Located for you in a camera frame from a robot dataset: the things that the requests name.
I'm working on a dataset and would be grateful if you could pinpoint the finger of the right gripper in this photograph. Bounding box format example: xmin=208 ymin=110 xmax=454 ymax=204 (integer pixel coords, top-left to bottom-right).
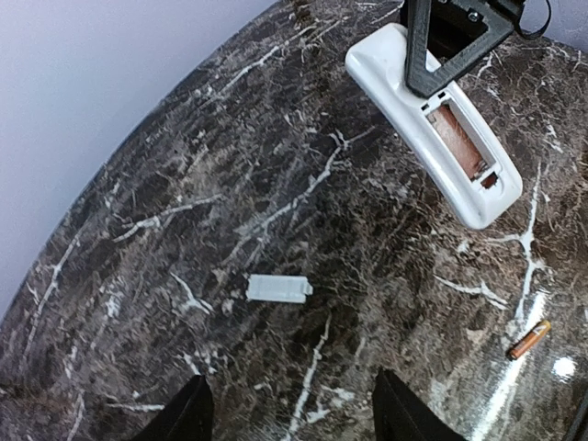
xmin=403 ymin=1 xmax=524 ymax=97

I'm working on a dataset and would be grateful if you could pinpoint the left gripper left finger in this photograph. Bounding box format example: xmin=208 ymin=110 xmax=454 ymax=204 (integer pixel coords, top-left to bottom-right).
xmin=131 ymin=375 xmax=214 ymax=441

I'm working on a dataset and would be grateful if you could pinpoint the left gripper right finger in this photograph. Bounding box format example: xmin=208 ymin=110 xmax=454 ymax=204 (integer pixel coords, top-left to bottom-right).
xmin=372 ymin=368 xmax=465 ymax=441

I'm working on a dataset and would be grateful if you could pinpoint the white remote control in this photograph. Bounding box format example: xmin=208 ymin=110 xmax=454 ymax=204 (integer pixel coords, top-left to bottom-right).
xmin=345 ymin=23 xmax=523 ymax=230

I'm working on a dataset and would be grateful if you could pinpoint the orange AAA battery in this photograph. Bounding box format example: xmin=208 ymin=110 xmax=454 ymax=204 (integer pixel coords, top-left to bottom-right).
xmin=506 ymin=320 xmax=551 ymax=361

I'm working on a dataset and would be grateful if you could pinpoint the white battery compartment cover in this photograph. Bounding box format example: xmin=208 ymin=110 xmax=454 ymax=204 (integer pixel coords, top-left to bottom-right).
xmin=245 ymin=274 xmax=313 ymax=303

